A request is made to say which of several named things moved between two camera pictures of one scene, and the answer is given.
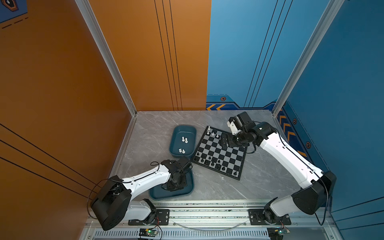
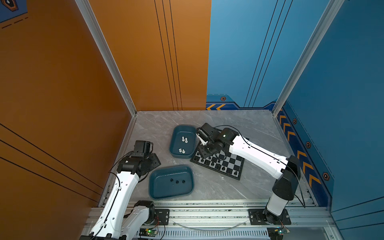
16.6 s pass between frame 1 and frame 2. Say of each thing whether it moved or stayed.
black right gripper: moved
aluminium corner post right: stayed
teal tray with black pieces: stayed
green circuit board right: stayed
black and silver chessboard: stayed
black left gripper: moved
